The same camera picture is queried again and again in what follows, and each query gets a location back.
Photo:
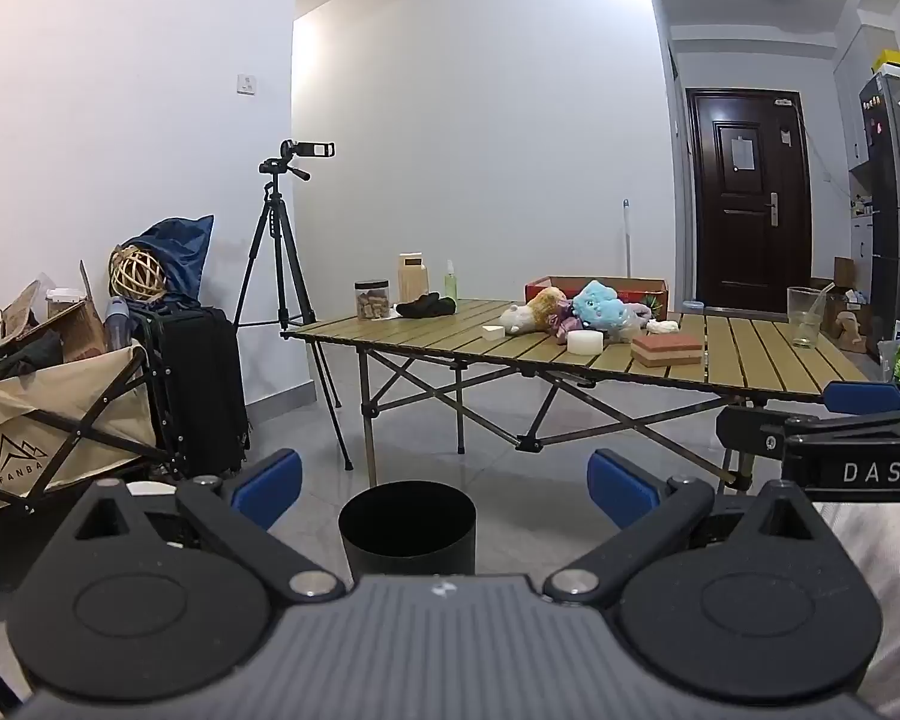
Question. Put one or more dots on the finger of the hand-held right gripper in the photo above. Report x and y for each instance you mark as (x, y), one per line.
(750, 431)
(862, 396)

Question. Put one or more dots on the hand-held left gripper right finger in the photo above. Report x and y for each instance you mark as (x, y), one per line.
(621, 491)

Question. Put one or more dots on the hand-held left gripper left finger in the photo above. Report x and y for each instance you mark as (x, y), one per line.
(270, 487)

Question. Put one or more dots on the clear plastic cup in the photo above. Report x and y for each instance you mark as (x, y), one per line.
(805, 319)

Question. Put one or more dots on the pink and brown sponge block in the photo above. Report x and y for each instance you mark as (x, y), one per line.
(667, 350)

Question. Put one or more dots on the white paper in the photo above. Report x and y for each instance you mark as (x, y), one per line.
(664, 327)

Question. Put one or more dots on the black cylindrical trash bin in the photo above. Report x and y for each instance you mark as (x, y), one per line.
(409, 540)

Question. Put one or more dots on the white round roll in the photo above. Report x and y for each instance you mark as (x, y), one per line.
(586, 342)

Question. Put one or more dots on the light blue plush toy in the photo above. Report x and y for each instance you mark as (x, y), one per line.
(598, 302)

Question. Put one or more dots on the wooden slat folding table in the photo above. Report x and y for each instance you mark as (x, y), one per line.
(750, 364)

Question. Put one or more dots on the small brown cardboard box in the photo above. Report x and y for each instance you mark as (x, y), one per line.
(844, 274)

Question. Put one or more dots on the black suitcase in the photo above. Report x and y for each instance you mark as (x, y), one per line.
(195, 382)

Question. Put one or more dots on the grey refrigerator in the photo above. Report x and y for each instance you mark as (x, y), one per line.
(896, 225)

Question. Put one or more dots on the dark brown door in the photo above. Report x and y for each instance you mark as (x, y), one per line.
(720, 240)

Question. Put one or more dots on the white and yellow plush toy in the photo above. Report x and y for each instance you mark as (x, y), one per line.
(532, 311)

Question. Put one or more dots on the clear jar with brown contents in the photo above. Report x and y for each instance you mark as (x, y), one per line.
(372, 301)

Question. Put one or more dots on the red cardboard box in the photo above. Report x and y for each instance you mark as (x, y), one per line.
(562, 286)

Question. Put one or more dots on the grey water bottle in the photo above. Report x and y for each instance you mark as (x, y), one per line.
(118, 322)

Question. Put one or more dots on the white pole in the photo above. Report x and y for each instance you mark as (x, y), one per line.
(628, 236)

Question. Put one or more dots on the black cloth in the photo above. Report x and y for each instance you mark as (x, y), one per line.
(427, 307)

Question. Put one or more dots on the open brown cardboard box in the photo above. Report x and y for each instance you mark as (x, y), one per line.
(82, 330)

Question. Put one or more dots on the brown paper carton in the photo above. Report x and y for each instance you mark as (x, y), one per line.
(412, 281)

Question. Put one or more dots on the woven wicker ball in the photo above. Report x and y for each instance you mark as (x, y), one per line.
(139, 274)

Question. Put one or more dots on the dark blue cloth bag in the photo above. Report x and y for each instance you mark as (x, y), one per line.
(184, 247)

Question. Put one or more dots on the beige folding wagon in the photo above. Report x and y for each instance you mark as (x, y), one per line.
(15, 420)

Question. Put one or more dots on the green spray bottle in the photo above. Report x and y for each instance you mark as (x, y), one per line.
(451, 285)

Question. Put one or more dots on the black tripod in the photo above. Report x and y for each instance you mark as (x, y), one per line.
(274, 217)

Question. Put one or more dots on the white paper notice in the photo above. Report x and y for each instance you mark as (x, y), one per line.
(742, 154)

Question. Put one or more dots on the white wall switch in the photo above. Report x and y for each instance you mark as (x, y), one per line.
(247, 84)

